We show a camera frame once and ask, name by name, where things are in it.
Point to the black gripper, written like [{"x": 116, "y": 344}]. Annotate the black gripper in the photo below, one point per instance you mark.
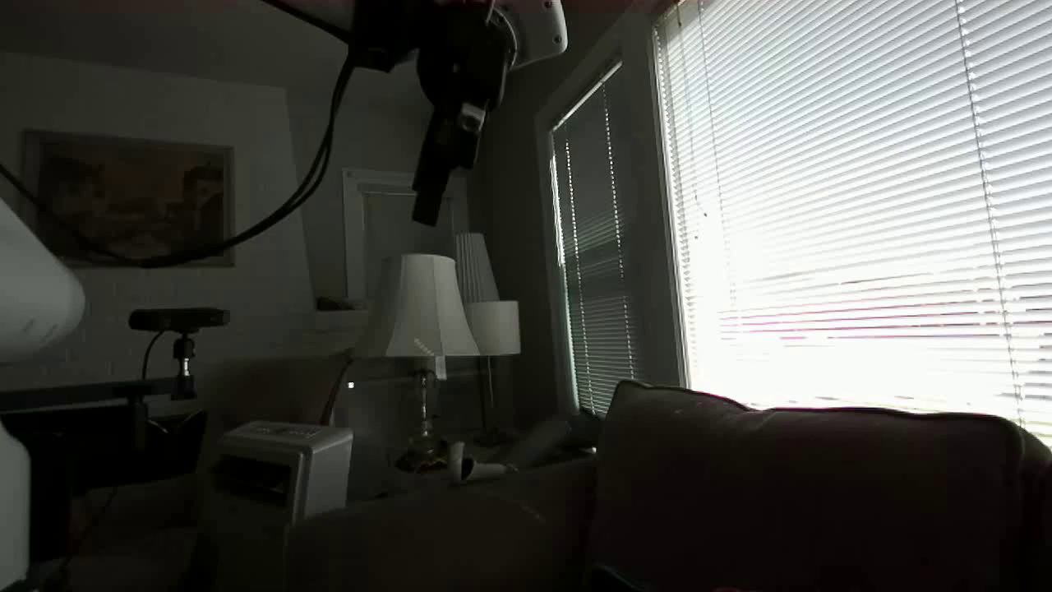
[{"x": 465, "y": 66}]

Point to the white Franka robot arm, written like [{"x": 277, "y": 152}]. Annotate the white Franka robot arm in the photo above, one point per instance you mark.
[{"x": 528, "y": 25}]

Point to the table lamp with white shade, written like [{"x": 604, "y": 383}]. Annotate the table lamp with white shade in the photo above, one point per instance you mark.
[{"x": 424, "y": 313}]

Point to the small white lamp shade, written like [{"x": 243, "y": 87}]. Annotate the small white lamp shade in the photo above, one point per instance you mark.
[{"x": 498, "y": 328}]

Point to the dim window blind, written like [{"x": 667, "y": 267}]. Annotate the dim window blind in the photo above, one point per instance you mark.
[{"x": 596, "y": 274}]

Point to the white box heater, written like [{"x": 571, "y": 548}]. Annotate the white box heater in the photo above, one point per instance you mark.
[{"x": 282, "y": 464}]

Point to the brown fabric sofa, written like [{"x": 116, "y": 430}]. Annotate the brown fabric sofa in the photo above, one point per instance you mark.
[{"x": 437, "y": 539}]

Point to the white rounded casing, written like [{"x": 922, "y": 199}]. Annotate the white rounded casing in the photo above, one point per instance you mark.
[{"x": 35, "y": 285}]

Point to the wide bright window blind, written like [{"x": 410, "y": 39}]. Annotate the wide bright window blind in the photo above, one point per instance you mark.
[{"x": 865, "y": 187}]

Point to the dark low cabinet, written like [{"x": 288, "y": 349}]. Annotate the dark low cabinet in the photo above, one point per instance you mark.
[{"x": 78, "y": 450}]

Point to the large brown sofa back cushion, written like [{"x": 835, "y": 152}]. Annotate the large brown sofa back cushion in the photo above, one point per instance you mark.
[{"x": 811, "y": 495}]

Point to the white upright casing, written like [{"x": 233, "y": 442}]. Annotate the white upright casing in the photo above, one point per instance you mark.
[{"x": 12, "y": 504}]

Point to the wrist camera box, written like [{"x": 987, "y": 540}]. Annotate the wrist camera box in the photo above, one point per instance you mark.
[{"x": 472, "y": 118}]

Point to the white door frame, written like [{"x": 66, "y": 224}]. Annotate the white door frame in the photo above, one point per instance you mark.
[{"x": 366, "y": 243}]

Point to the black camera on stand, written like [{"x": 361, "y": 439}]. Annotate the black camera on stand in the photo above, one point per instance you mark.
[{"x": 178, "y": 321}]

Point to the framed wall picture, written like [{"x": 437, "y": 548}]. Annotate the framed wall picture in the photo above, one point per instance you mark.
[{"x": 125, "y": 199}]

